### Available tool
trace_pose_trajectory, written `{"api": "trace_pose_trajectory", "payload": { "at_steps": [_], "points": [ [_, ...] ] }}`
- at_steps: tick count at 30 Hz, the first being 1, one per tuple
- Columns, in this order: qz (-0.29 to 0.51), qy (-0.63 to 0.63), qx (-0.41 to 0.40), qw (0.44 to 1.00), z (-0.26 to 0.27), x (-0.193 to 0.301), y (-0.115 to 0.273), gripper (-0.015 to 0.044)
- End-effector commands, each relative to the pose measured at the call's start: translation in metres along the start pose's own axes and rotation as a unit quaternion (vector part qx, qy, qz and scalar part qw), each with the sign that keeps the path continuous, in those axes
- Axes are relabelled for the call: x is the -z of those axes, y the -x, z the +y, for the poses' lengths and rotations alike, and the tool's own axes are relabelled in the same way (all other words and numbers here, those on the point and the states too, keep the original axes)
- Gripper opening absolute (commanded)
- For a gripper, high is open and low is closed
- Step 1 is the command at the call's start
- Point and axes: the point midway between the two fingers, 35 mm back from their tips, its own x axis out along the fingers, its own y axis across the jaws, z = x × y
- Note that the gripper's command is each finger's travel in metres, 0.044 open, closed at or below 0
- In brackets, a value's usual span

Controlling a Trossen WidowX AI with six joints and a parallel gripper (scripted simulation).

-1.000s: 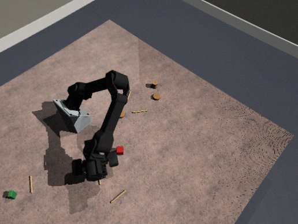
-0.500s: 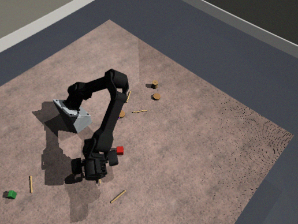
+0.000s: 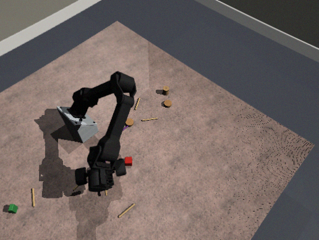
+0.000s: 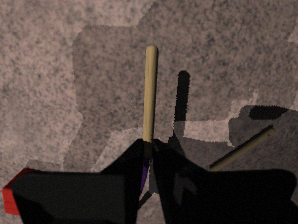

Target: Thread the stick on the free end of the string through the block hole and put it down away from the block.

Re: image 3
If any red wooden block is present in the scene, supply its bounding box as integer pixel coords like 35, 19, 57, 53
125, 156, 132, 166

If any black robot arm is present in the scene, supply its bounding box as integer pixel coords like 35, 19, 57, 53
66, 71, 137, 192

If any small green block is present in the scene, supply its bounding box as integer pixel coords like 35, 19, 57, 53
8, 204, 18, 213

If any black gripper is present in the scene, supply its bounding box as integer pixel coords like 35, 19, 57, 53
75, 159, 127, 186

